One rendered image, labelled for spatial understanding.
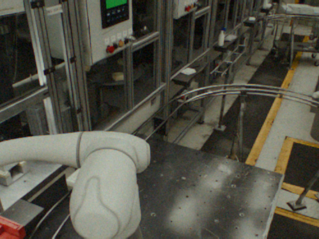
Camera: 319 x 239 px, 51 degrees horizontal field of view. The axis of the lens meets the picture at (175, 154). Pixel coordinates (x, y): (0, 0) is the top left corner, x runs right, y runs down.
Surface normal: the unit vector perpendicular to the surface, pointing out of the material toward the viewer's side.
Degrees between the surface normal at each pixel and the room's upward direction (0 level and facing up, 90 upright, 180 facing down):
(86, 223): 84
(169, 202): 0
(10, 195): 0
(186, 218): 0
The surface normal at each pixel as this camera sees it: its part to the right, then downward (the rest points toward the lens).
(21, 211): 0.05, -0.82
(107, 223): -0.08, 0.50
